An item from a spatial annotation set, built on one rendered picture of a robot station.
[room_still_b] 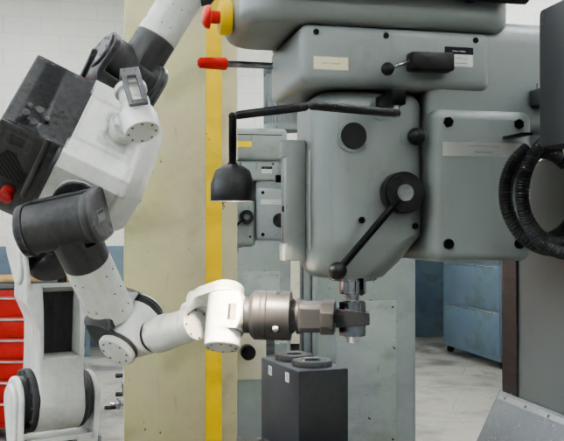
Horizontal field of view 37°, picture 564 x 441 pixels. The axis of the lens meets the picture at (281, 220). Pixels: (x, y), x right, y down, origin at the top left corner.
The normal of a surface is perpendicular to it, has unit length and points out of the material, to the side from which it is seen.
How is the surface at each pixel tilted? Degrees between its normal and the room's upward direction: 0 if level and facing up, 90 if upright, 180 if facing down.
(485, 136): 90
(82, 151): 58
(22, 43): 90
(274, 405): 90
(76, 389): 81
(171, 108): 90
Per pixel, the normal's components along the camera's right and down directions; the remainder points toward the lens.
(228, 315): -0.08, -0.42
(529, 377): -0.97, 0.00
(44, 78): 0.48, -0.54
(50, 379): 0.55, -0.17
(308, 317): -0.10, -0.01
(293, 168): 0.22, -0.01
